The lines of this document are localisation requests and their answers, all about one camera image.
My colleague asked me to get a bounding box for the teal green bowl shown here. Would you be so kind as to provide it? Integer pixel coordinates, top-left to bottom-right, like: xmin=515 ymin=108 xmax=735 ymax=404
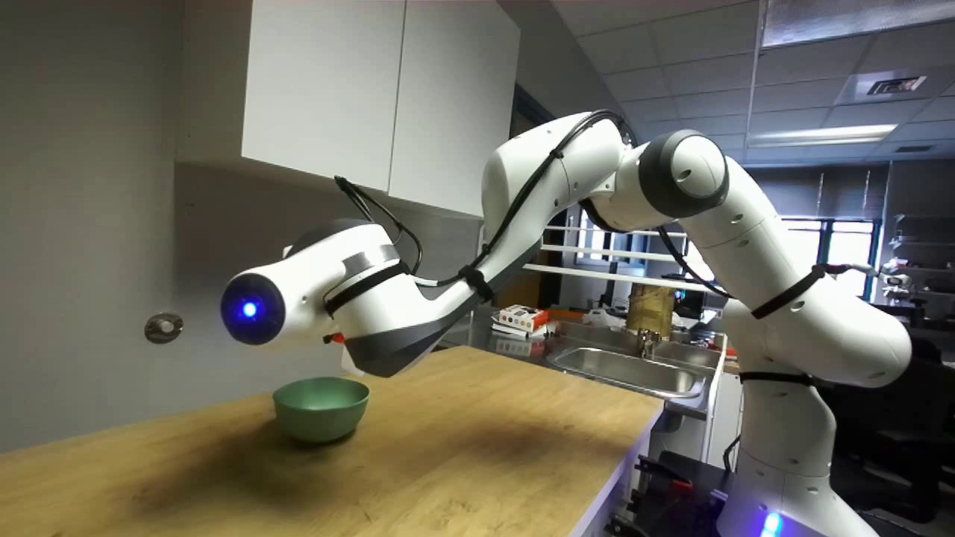
xmin=271 ymin=374 xmax=372 ymax=449

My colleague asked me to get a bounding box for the red and white box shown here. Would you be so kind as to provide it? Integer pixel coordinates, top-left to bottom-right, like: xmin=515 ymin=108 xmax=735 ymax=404
xmin=492 ymin=305 xmax=554 ymax=340

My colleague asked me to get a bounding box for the brown paper bag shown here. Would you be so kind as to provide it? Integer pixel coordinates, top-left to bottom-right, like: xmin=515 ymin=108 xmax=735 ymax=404
xmin=626 ymin=285 xmax=677 ymax=337

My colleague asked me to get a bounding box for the stainless steel sink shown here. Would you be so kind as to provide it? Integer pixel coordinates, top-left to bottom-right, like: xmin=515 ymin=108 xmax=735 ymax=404
xmin=544 ymin=340 xmax=714 ymax=404

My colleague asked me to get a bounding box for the black equipment under table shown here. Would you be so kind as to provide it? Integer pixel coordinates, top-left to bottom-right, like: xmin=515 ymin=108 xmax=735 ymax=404
xmin=624 ymin=452 xmax=735 ymax=537

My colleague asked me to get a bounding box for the rectangular ceiling light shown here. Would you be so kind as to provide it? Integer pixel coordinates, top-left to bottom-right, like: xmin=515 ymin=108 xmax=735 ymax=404
xmin=747 ymin=122 xmax=902 ymax=149

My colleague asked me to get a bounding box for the ceiling air vent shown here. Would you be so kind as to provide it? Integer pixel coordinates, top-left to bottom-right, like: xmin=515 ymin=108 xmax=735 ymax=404
xmin=838 ymin=68 xmax=933 ymax=106

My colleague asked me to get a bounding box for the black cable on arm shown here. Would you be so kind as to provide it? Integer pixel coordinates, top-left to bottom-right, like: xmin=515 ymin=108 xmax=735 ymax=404
xmin=330 ymin=106 xmax=639 ymax=302

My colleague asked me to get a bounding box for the white wall cabinet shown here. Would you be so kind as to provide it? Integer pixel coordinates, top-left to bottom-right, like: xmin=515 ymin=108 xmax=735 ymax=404
xmin=175 ymin=0 xmax=521 ymax=220

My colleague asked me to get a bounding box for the round grey wall knob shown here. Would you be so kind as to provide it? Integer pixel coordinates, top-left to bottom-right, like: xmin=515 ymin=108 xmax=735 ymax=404
xmin=139 ymin=310 xmax=189 ymax=347

